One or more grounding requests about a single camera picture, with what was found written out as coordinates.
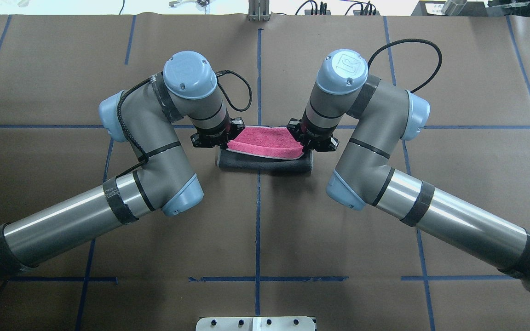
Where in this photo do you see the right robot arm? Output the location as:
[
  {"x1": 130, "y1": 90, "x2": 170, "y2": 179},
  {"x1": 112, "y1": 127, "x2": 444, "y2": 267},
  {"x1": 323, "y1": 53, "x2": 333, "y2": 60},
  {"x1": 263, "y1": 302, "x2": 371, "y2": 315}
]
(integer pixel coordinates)
[{"x1": 287, "y1": 49, "x2": 530, "y2": 292}]

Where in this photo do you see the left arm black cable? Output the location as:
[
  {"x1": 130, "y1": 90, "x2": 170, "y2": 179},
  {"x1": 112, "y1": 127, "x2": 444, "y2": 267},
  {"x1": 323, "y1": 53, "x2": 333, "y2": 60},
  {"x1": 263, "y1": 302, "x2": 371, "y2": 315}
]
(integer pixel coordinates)
[{"x1": 116, "y1": 70, "x2": 253, "y2": 177}]

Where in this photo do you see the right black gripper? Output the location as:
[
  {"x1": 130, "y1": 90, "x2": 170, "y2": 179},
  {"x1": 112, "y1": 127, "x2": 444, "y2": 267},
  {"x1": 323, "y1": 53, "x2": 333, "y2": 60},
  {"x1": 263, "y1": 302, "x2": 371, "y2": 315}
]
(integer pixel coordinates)
[{"x1": 286, "y1": 119, "x2": 339, "y2": 153}]

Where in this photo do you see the pink and grey towel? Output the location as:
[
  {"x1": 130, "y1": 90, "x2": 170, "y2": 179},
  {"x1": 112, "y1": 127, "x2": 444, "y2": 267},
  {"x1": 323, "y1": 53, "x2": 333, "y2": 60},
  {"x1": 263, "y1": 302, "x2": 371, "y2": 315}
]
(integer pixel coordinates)
[{"x1": 215, "y1": 126, "x2": 313, "y2": 173}]

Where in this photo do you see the aluminium frame post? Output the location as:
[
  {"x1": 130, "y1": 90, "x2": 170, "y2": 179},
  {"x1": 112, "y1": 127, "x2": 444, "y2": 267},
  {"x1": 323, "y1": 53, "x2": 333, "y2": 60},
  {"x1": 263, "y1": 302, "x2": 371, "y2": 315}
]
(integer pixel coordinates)
[{"x1": 248, "y1": 0, "x2": 271, "y2": 22}]

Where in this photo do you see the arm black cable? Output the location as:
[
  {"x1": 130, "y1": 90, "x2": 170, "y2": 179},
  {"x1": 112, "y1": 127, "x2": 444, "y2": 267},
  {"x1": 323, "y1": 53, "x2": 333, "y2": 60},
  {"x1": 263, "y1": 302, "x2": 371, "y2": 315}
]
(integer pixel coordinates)
[
  {"x1": 116, "y1": 70, "x2": 253, "y2": 177},
  {"x1": 367, "y1": 39, "x2": 443, "y2": 94}
]

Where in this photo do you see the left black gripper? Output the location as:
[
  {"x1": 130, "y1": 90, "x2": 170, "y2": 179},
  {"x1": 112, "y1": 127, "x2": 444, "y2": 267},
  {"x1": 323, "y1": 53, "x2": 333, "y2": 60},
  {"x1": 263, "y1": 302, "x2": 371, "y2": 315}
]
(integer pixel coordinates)
[{"x1": 190, "y1": 117, "x2": 246, "y2": 149}]

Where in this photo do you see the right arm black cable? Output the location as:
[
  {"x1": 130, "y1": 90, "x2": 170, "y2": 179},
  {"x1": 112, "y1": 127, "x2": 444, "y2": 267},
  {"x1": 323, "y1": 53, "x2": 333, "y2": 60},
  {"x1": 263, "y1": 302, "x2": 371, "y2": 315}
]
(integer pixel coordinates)
[{"x1": 367, "y1": 39, "x2": 443, "y2": 94}]

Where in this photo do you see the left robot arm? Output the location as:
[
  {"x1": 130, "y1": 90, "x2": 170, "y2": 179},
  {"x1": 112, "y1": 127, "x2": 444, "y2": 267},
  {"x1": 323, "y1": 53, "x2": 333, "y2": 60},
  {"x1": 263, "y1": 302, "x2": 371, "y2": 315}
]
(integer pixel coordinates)
[{"x1": 0, "y1": 51, "x2": 245, "y2": 284}]

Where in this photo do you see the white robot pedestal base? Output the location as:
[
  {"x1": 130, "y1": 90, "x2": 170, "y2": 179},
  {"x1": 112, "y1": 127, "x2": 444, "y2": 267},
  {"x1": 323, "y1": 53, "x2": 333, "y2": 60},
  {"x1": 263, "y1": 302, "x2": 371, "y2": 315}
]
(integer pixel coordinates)
[{"x1": 195, "y1": 316, "x2": 317, "y2": 331}]

